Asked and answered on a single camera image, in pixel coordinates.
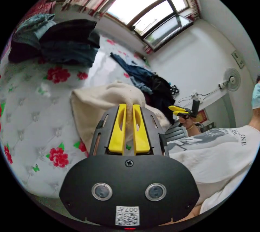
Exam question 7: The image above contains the beige sweater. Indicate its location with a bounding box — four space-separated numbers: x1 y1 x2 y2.
70 81 171 153

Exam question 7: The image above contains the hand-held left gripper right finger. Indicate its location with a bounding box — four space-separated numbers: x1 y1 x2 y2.
132 104 151 154

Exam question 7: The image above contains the white wall fan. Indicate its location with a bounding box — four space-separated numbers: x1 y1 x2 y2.
218 67 242 92

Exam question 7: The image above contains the person's body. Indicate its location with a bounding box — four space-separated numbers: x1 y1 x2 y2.
166 74 260 216

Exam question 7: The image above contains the person's right hand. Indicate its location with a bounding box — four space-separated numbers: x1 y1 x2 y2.
178 115 194 130

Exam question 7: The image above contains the window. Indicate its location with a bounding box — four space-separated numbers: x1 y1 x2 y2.
51 0 194 52

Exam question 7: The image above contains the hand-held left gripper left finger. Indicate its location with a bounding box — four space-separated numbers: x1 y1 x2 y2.
108 103 127 154

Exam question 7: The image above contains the bed with floral quilt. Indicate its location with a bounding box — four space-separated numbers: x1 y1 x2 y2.
0 33 157 200

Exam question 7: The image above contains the stack of folded dark clothes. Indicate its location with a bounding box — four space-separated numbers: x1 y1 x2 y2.
8 14 100 68

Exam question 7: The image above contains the person's left forearm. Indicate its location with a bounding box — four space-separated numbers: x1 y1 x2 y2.
188 204 203 217

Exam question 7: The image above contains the person's right forearm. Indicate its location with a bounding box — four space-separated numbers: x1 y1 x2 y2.
187 123 204 137

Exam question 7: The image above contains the heap of unfolded clothes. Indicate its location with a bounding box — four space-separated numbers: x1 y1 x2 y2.
110 52 176 125

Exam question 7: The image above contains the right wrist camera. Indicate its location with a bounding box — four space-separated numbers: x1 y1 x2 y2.
191 99 201 118

